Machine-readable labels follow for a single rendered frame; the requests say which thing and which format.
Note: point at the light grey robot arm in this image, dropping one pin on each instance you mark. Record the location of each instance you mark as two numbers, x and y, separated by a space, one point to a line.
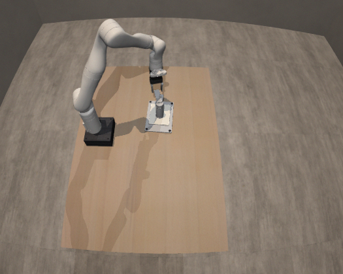
110 34

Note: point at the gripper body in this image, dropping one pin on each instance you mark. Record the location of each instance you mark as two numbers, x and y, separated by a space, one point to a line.
156 71

